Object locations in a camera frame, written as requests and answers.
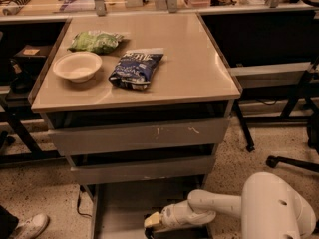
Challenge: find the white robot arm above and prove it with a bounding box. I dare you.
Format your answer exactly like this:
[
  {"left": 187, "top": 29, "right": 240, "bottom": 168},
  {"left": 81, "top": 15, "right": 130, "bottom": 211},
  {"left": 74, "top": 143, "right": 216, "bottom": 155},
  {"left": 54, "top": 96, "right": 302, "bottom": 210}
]
[{"left": 144, "top": 172, "right": 316, "bottom": 239}]

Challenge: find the open bottom grey drawer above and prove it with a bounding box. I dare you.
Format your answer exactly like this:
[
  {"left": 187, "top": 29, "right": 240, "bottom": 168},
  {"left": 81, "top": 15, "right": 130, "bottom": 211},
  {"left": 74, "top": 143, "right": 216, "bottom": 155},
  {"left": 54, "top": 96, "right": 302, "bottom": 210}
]
[{"left": 90, "top": 175, "right": 202, "bottom": 239}]

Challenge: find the middle grey drawer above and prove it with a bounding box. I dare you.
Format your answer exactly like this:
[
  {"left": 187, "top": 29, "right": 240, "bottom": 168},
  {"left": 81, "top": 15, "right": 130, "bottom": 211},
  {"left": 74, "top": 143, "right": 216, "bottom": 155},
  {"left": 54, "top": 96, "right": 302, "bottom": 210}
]
[{"left": 71, "top": 155, "right": 214, "bottom": 185}]

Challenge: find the top grey drawer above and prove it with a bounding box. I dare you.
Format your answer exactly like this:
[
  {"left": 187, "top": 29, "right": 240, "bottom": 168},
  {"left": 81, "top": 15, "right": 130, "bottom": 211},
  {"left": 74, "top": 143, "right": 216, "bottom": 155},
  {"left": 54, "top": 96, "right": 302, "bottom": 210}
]
[{"left": 49, "top": 118, "right": 229, "bottom": 156}]

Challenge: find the grey drawer cabinet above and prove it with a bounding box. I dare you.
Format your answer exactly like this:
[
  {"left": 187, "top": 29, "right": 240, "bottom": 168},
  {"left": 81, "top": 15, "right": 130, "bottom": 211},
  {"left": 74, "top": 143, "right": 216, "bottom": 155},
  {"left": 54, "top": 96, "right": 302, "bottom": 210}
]
[{"left": 28, "top": 12, "right": 242, "bottom": 239}]

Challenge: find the white sneaker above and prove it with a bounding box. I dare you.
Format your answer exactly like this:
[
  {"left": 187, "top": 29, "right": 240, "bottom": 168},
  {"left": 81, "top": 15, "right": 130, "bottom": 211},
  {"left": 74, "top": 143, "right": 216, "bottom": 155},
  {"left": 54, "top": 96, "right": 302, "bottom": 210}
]
[{"left": 9, "top": 213, "right": 49, "bottom": 239}]

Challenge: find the blue chip bag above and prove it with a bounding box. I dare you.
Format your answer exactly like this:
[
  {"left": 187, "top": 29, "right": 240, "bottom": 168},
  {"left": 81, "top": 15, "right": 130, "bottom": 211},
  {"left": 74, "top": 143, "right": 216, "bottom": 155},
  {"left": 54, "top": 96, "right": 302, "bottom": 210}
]
[{"left": 109, "top": 48, "right": 163, "bottom": 91}]

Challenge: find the white paper bowl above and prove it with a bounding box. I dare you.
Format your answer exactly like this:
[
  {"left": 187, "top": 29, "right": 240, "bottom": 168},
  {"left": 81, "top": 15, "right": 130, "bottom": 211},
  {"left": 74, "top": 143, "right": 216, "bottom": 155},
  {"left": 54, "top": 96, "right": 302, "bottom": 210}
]
[{"left": 53, "top": 52, "right": 102, "bottom": 83}]

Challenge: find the black office chair base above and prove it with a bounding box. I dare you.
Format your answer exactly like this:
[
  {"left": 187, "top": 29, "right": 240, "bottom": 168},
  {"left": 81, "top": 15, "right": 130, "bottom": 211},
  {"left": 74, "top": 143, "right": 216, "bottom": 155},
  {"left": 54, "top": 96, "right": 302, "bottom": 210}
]
[{"left": 266, "top": 112, "right": 319, "bottom": 173}]

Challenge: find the green chip bag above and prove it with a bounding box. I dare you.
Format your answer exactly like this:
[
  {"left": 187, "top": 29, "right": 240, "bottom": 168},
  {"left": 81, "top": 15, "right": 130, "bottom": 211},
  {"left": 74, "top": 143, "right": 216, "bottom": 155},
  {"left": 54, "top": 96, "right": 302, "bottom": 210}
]
[{"left": 68, "top": 30, "right": 124, "bottom": 55}]

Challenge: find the black box with label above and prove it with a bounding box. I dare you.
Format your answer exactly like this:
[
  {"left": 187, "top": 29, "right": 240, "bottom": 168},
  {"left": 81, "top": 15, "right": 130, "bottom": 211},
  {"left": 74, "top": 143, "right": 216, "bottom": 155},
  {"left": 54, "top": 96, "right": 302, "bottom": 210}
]
[{"left": 13, "top": 45, "right": 52, "bottom": 66}]

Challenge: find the black cable on floor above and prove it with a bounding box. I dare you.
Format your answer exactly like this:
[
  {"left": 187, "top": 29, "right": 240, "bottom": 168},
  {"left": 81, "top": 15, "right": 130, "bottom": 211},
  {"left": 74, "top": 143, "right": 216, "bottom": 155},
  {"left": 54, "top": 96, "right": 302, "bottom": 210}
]
[{"left": 76, "top": 184, "right": 94, "bottom": 219}]

